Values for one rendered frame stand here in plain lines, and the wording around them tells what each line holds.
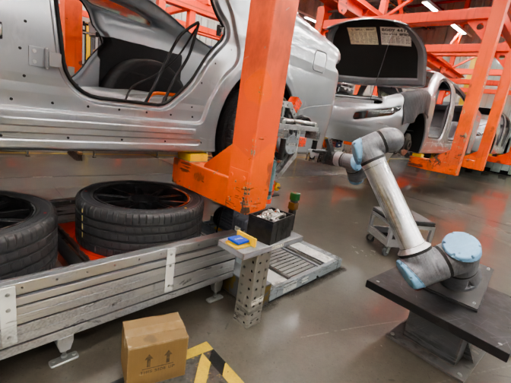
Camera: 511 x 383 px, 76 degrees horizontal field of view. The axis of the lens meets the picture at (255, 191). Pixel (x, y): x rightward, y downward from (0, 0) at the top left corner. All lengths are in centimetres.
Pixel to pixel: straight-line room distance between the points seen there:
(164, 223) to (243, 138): 56
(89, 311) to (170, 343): 35
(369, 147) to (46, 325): 149
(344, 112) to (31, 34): 374
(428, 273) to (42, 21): 190
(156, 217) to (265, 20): 102
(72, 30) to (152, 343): 330
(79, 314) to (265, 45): 135
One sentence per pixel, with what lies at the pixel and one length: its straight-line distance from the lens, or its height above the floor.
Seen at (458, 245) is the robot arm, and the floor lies 60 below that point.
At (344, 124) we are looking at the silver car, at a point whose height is 101.
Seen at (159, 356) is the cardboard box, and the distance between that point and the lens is 140.
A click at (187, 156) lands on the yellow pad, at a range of 203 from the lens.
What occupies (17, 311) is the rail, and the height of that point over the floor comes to 29.
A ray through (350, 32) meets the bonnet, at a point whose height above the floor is 232.
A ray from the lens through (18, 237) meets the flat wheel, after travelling 144.
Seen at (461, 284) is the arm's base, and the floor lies 40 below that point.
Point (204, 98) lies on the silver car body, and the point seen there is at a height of 106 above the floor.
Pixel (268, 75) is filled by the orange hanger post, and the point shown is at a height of 120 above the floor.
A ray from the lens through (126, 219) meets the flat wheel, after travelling 160.
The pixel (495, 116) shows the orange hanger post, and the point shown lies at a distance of 737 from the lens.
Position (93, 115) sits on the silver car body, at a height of 91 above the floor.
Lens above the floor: 105
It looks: 14 degrees down
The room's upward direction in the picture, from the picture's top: 8 degrees clockwise
